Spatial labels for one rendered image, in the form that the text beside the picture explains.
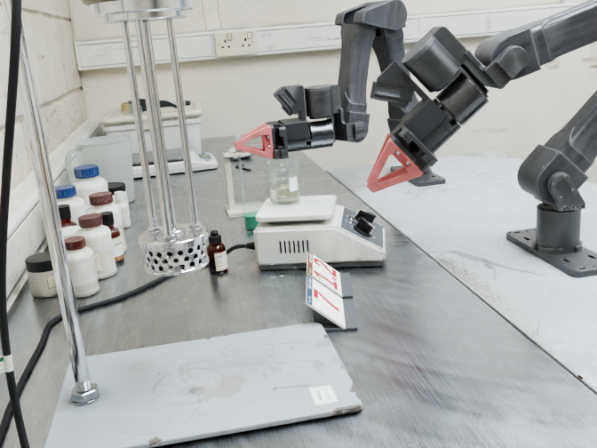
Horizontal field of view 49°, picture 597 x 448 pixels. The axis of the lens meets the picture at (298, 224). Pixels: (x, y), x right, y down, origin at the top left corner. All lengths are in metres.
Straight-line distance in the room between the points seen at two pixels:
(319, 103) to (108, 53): 1.21
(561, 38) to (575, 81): 1.96
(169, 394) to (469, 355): 0.33
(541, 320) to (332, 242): 0.33
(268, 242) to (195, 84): 1.52
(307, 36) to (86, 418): 1.95
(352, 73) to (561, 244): 0.60
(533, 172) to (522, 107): 1.84
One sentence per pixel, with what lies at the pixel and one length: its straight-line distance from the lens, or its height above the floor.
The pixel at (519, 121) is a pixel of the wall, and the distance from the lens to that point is 2.84.
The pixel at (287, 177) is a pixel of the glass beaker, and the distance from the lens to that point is 1.04.
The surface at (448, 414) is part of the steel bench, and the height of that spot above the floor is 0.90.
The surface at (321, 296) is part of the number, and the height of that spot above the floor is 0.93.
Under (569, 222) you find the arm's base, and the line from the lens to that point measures 1.03.
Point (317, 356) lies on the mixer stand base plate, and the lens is 0.74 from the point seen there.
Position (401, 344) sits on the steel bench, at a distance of 0.78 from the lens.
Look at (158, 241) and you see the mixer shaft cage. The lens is 0.64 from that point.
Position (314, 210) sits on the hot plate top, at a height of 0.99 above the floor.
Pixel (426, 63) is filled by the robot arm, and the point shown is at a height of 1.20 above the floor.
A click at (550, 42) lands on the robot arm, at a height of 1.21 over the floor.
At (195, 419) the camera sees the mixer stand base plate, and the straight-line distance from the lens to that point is 0.66.
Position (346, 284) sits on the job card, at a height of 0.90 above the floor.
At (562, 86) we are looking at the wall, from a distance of 2.92.
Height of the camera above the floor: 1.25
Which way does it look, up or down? 16 degrees down
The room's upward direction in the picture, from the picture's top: 5 degrees counter-clockwise
